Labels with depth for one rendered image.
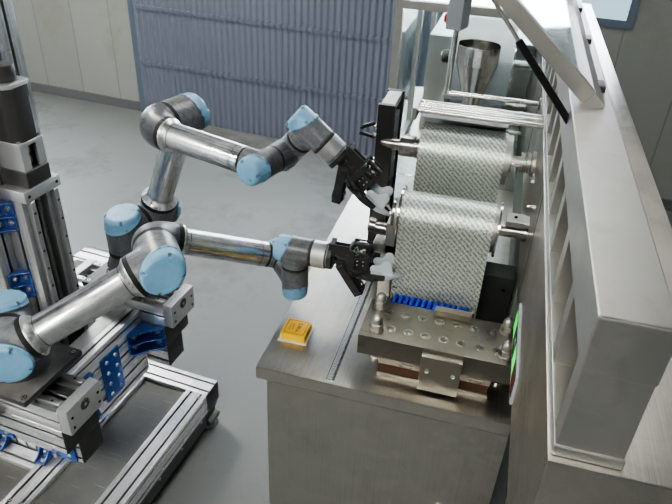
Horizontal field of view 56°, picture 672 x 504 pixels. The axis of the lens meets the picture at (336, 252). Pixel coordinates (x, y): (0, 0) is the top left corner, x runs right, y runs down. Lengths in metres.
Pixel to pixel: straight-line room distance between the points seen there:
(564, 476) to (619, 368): 0.17
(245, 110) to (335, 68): 0.91
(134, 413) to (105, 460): 0.22
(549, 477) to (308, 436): 1.05
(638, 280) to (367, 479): 1.24
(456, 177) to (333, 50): 3.24
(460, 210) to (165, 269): 0.74
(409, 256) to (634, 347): 1.00
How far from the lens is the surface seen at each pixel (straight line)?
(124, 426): 2.55
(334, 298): 1.92
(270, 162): 1.60
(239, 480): 2.59
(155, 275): 1.59
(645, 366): 0.75
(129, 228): 2.09
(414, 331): 1.62
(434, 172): 1.81
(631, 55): 4.68
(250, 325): 3.24
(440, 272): 1.68
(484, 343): 1.63
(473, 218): 1.60
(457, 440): 1.69
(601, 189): 0.99
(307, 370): 1.68
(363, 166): 1.62
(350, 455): 1.82
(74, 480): 2.44
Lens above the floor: 2.05
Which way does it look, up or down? 33 degrees down
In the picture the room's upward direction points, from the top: 3 degrees clockwise
